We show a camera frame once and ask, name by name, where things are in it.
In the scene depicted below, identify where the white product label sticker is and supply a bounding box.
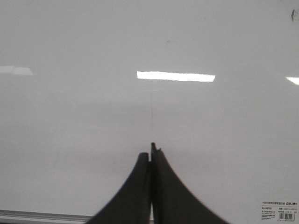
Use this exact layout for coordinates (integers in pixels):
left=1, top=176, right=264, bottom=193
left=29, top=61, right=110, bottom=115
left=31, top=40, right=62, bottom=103
left=261, top=201, right=299, bottom=223

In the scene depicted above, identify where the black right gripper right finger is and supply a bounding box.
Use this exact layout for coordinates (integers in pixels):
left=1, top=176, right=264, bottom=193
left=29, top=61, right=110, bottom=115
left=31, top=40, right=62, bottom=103
left=151, top=142, right=227, bottom=224

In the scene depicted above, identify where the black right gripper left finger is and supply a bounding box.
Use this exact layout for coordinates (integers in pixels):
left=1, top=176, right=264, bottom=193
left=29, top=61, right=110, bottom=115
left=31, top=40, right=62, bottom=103
left=87, top=153, right=151, bottom=224

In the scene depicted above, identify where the white whiteboard with aluminium frame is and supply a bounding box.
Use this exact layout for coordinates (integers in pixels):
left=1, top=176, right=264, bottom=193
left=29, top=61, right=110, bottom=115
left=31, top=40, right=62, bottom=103
left=0, top=0, right=299, bottom=224

